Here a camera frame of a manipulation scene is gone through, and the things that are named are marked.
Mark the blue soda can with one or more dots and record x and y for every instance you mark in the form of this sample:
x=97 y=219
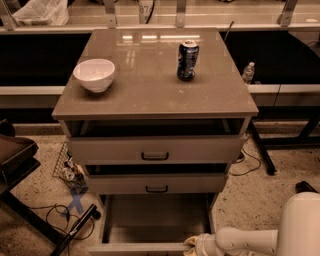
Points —
x=187 y=57

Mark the dark chair left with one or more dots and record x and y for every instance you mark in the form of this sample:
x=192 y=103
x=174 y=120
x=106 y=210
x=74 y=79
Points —
x=16 y=163

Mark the grey drawer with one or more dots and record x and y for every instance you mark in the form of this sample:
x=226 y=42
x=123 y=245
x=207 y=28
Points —
x=155 y=150
x=151 y=224
x=156 y=183

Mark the black table leg right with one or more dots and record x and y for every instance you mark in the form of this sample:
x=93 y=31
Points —
x=270 y=168

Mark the black office chair base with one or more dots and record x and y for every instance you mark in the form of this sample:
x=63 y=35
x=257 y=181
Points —
x=304 y=186

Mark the wire basket with items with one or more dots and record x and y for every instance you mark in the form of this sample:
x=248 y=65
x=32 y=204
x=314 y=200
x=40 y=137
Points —
x=68 y=172

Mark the black stand leg left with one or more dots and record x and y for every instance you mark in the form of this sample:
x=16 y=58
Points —
x=91 y=212

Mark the grey drawer cabinet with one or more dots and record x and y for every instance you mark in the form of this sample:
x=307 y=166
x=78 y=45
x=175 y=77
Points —
x=147 y=99

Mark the blue tape cross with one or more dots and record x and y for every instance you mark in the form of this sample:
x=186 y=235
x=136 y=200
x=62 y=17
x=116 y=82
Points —
x=76 y=194

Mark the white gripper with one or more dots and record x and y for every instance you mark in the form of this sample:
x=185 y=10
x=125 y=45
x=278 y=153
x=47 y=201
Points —
x=204 y=242

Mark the white ceramic bowl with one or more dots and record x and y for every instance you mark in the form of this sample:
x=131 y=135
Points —
x=95 y=75

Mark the clear plastic water bottle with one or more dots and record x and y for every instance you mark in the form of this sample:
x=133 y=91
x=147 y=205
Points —
x=248 y=73

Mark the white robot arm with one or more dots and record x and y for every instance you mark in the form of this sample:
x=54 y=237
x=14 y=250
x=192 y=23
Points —
x=298 y=234

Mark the white plastic bag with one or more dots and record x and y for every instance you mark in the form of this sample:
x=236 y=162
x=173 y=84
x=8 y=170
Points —
x=43 y=12

